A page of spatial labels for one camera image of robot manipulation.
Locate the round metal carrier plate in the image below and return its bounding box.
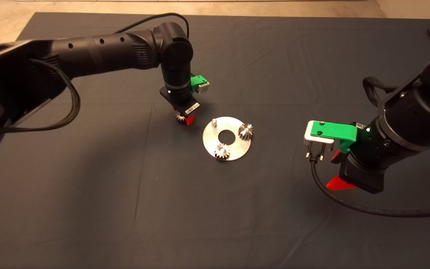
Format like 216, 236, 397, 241
202, 117, 252, 162

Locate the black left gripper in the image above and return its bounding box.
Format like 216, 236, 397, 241
159, 87, 200, 126

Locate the thick black braided cable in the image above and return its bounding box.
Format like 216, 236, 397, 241
0, 58, 81, 132

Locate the dark grey tablecloth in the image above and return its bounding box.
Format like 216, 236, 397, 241
0, 12, 430, 269

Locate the left wrist green mount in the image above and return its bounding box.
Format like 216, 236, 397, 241
190, 75, 209, 91

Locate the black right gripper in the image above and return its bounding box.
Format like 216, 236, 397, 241
326, 149, 387, 194

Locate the wrist green mount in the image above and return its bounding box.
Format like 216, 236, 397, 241
309, 121, 358, 154
190, 75, 209, 91

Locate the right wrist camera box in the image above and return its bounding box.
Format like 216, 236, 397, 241
303, 120, 336, 151

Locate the right arm braided cable loop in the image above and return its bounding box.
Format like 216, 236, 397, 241
362, 77, 398, 109

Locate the right wrist green mount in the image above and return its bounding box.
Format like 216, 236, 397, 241
309, 121, 358, 154

